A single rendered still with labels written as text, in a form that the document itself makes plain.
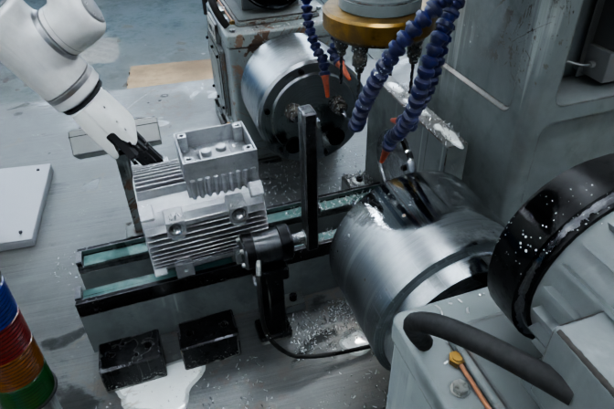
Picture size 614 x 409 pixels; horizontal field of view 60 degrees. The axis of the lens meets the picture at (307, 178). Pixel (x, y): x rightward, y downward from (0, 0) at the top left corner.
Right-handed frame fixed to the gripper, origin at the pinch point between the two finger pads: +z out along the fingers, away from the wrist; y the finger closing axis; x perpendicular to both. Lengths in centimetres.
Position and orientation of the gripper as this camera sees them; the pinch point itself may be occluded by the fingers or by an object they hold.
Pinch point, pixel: (149, 157)
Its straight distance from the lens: 95.4
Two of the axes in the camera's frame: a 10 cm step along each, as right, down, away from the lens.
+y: 3.2, 5.5, -7.7
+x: 8.1, -5.8, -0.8
